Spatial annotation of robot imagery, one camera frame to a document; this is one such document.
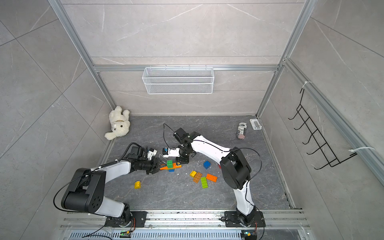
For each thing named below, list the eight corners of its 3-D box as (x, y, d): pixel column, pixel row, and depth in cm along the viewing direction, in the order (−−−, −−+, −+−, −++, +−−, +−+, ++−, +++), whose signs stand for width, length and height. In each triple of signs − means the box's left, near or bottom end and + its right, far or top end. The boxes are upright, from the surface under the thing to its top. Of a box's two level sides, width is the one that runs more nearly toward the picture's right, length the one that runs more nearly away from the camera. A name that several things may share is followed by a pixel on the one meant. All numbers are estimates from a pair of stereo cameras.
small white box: (254, 130, 113) (254, 128, 112) (249, 120, 120) (250, 118, 118) (261, 129, 114) (262, 127, 112) (256, 120, 120) (257, 118, 119)
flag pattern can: (235, 138, 108) (236, 135, 105) (238, 123, 118) (239, 119, 115) (244, 141, 107) (245, 138, 104) (246, 124, 117) (247, 121, 114)
